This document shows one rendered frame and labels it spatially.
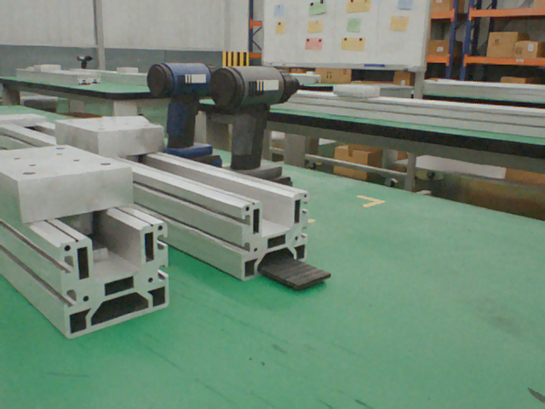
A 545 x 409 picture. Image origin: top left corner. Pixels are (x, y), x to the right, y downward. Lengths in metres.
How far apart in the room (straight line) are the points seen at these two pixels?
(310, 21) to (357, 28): 0.44
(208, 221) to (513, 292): 0.34
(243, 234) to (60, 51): 12.64
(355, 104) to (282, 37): 2.18
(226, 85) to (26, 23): 12.20
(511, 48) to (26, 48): 9.62
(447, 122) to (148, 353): 1.74
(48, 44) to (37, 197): 12.53
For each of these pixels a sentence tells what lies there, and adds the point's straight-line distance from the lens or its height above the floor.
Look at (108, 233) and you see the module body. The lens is 0.55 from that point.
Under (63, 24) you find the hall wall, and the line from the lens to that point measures 13.21.
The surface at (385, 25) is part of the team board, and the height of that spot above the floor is 1.23.
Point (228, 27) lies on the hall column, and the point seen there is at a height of 1.48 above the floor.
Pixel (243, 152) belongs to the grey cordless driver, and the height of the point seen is 0.88.
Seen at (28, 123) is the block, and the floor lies 0.86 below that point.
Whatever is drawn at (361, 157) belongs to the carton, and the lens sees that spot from 4.74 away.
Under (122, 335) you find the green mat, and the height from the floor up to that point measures 0.78.
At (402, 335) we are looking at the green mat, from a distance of 0.50.
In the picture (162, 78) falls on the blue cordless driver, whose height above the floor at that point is 0.97.
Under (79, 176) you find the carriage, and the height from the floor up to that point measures 0.90.
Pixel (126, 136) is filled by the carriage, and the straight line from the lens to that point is 0.83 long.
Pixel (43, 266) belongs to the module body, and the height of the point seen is 0.83.
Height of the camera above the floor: 1.01
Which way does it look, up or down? 15 degrees down
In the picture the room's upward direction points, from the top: 1 degrees clockwise
